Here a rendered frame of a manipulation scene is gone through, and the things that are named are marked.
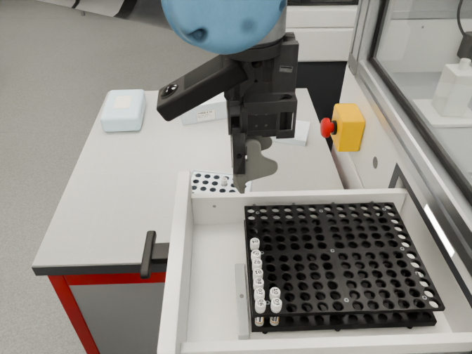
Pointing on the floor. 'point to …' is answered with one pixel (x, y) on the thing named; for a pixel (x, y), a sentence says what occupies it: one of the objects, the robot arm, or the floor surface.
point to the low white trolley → (147, 217)
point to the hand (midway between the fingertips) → (236, 177)
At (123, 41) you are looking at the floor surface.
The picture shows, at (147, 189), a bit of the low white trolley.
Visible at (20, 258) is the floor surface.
